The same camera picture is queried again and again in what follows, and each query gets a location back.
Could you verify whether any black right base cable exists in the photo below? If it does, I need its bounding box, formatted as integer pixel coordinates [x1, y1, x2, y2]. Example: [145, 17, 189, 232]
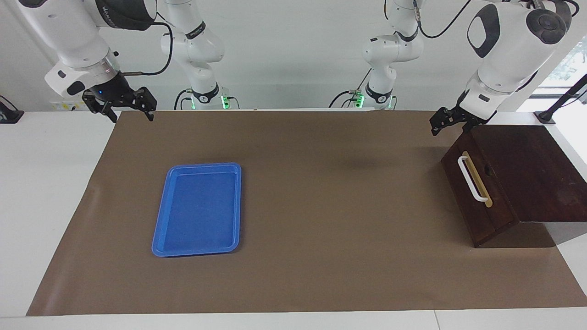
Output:
[174, 89, 194, 110]

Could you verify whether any black base cable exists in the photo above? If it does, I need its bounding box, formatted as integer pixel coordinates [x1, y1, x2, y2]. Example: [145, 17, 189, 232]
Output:
[174, 89, 194, 110]
[329, 69, 373, 109]

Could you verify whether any bright window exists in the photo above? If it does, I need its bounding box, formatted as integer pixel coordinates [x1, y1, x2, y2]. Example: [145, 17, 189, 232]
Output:
[534, 37, 587, 99]

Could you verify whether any white wall socket box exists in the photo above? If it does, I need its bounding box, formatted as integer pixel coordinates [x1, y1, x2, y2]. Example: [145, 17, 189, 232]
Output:
[50, 89, 92, 111]

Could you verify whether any small black stand base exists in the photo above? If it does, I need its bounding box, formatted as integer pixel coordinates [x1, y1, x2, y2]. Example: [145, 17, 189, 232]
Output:
[0, 95, 24, 124]

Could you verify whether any black stand with slanted pole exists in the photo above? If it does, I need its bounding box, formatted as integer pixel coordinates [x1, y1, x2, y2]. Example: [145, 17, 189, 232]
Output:
[534, 73, 587, 125]

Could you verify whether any blue plastic tray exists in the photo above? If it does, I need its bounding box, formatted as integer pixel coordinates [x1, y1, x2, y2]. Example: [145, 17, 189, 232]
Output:
[151, 163, 242, 258]

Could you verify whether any brown paper table mat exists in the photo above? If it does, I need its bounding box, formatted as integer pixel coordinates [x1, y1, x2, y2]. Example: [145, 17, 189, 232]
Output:
[26, 109, 587, 317]

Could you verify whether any wooden drawer with white handle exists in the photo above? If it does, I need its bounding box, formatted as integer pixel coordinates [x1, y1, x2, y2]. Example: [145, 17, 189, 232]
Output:
[441, 126, 520, 247]

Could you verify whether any black left base cable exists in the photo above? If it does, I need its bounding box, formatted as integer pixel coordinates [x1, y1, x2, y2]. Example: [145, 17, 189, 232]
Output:
[329, 69, 373, 109]

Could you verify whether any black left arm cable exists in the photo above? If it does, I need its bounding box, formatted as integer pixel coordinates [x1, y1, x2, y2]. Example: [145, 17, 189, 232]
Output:
[411, 0, 474, 40]

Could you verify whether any dark wooden cabinet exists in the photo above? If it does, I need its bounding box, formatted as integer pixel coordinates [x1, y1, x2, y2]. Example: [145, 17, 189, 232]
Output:
[441, 125, 587, 248]

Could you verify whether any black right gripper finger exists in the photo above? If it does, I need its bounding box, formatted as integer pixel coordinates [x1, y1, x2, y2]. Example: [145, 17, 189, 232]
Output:
[133, 87, 158, 122]
[82, 93, 118, 123]

